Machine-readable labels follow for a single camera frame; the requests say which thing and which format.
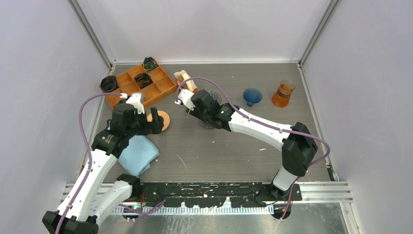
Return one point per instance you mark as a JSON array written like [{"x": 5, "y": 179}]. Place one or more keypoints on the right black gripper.
[{"x": 194, "y": 113}]

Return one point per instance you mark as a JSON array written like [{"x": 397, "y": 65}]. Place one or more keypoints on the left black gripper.
[{"x": 155, "y": 126}]

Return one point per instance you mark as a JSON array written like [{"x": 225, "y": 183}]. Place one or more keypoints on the clear glass mug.
[{"x": 206, "y": 125}]

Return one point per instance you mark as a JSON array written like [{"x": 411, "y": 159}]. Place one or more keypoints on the orange coffee filter box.
[{"x": 178, "y": 79}]

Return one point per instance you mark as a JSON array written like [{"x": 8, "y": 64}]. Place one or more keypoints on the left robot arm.
[{"x": 81, "y": 212}]

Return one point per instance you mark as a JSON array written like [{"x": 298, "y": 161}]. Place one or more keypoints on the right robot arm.
[{"x": 296, "y": 146}]

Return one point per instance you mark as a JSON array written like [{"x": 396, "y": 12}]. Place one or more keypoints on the blue glass dripper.
[{"x": 252, "y": 96}]

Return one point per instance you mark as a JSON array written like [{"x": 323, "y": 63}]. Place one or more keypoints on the light blue cloth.
[{"x": 137, "y": 156}]

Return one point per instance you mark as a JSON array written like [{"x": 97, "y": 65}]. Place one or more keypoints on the orange wooden compartment tray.
[{"x": 163, "y": 85}]

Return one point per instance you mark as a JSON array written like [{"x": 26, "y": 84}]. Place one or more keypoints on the black cup in tray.
[{"x": 143, "y": 80}]

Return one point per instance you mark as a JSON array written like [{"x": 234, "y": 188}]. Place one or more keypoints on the dark patterned cup in tray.
[{"x": 149, "y": 64}]

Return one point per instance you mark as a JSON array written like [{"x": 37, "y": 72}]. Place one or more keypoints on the black cup beside tray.
[{"x": 109, "y": 84}]

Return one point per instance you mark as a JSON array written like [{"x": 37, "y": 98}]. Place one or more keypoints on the amber glass carafe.
[{"x": 282, "y": 96}]

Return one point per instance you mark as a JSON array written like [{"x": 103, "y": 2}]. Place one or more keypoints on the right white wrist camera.
[{"x": 183, "y": 97}]

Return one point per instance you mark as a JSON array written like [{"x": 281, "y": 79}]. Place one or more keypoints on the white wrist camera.
[
  {"x": 183, "y": 97},
  {"x": 136, "y": 100}
]

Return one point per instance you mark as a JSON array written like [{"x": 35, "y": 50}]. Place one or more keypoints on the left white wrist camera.
[{"x": 136, "y": 100}]

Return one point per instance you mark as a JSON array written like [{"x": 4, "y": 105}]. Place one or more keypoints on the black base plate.
[{"x": 210, "y": 198}]

